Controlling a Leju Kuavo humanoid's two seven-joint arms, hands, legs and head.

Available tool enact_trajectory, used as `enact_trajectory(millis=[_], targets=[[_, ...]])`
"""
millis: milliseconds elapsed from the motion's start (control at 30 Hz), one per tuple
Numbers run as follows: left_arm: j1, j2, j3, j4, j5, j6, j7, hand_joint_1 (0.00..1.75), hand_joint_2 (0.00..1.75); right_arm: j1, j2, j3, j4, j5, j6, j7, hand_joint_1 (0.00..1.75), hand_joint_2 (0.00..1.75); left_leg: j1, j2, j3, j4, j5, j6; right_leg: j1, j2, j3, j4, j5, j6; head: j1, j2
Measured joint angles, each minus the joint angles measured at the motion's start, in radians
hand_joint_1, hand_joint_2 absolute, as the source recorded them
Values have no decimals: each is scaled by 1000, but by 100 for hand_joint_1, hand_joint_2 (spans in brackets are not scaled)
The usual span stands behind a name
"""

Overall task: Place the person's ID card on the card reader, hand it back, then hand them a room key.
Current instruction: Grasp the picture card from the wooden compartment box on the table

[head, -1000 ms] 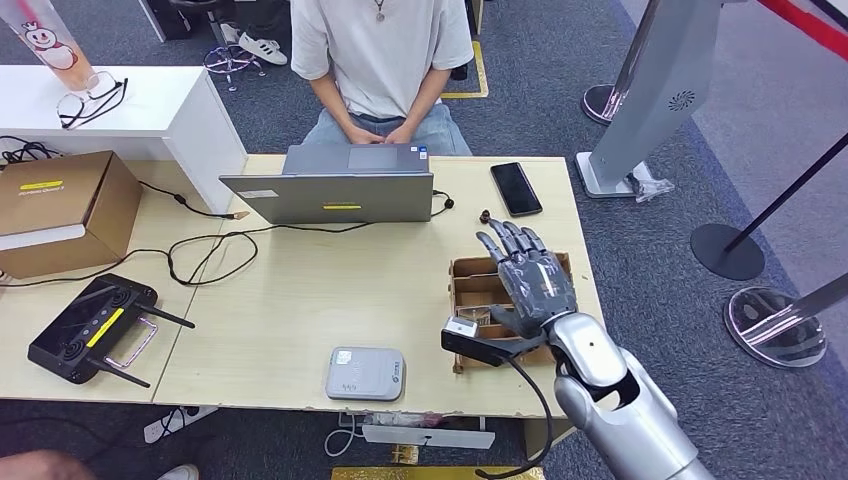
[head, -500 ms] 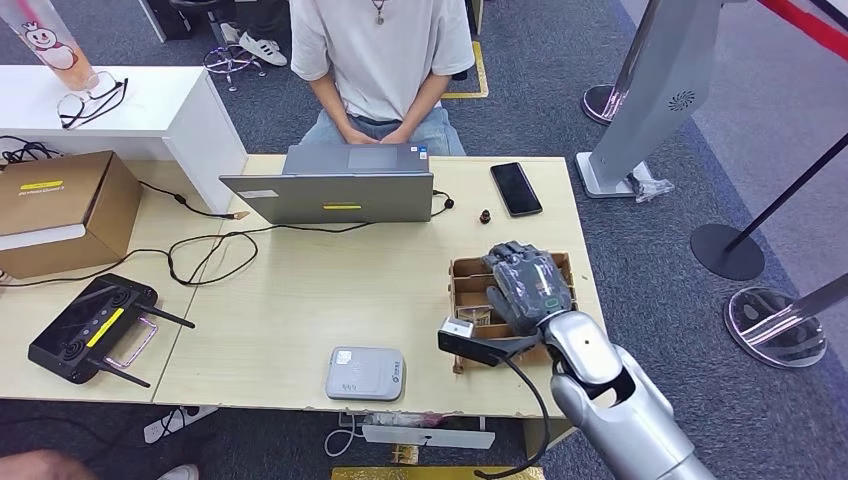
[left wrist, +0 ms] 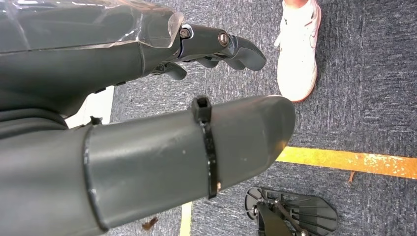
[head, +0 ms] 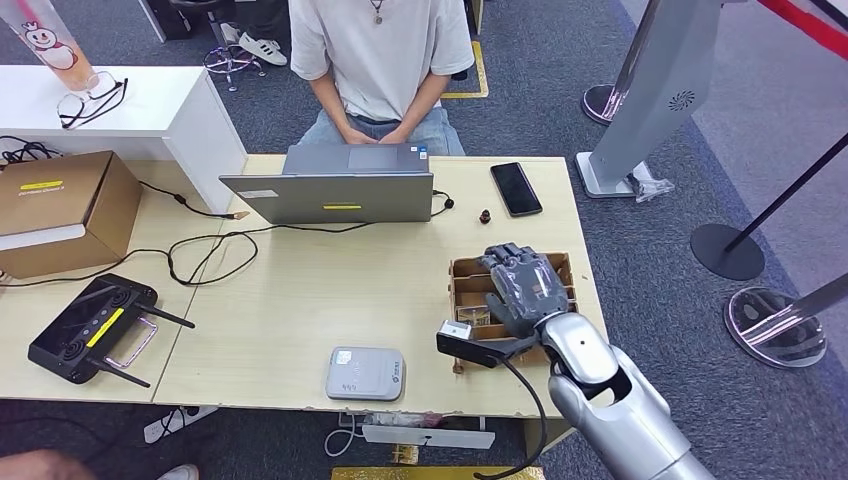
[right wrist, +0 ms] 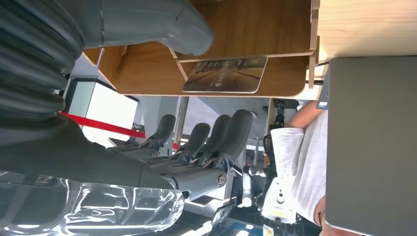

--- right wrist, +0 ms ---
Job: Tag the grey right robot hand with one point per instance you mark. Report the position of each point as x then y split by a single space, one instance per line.
81 169

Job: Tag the wooden card organizer box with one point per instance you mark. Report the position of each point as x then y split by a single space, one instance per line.
254 29

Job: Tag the person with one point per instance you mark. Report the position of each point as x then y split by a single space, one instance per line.
306 169

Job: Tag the red barrier belt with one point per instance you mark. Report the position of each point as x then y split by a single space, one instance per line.
104 126

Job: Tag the white lit panel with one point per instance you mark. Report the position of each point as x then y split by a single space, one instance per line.
107 110

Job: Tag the chrome stanchion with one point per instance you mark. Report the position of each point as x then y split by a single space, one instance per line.
181 120

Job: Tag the white rounded device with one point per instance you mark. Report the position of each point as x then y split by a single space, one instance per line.
278 202

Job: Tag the grey laptop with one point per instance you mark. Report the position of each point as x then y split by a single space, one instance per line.
371 146

